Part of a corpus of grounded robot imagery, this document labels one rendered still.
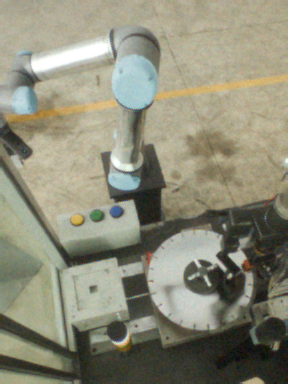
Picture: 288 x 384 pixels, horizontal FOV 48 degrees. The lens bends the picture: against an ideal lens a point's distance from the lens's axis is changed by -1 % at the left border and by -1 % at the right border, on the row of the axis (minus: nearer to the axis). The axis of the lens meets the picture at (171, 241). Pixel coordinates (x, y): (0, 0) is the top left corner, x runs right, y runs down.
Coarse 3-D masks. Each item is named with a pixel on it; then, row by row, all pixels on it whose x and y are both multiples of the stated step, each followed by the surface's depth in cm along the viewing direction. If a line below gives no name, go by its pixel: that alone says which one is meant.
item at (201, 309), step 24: (168, 240) 107; (192, 240) 107; (216, 240) 107; (168, 264) 103; (240, 264) 104; (168, 288) 100; (216, 288) 100; (240, 288) 101; (168, 312) 96; (192, 312) 97; (216, 312) 97; (240, 312) 97
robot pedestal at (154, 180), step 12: (108, 156) 146; (156, 156) 147; (108, 168) 143; (156, 168) 144; (144, 180) 141; (156, 180) 141; (108, 192) 138; (120, 192) 138; (132, 192) 138; (144, 192) 143; (156, 192) 146; (144, 204) 152; (156, 204) 155; (144, 216) 161; (156, 216) 165
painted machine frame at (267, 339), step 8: (272, 320) 79; (280, 320) 79; (256, 328) 85; (264, 328) 78; (272, 328) 78; (280, 328) 78; (256, 336) 84; (264, 336) 79; (272, 336) 77; (280, 336) 78; (264, 344) 84
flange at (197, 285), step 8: (192, 264) 102; (208, 264) 103; (184, 272) 101; (192, 272) 101; (208, 272) 100; (216, 272) 102; (184, 280) 100; (192, 280) 100; (200, 280) 99; (216, 280) 100; (192, 288) 99; (200, 288) 99; (208, 288) 99
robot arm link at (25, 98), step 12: (12, 72) 96; (0, 84) 94; (12, 84) 94; (24, 84) 96; (0, 96) 92; (12, 96) 92; (24, 96) 93; (36, 96) 98; (0, 108) 95; (12, 108) 94; (24, 108) 94; (36, 108) 98
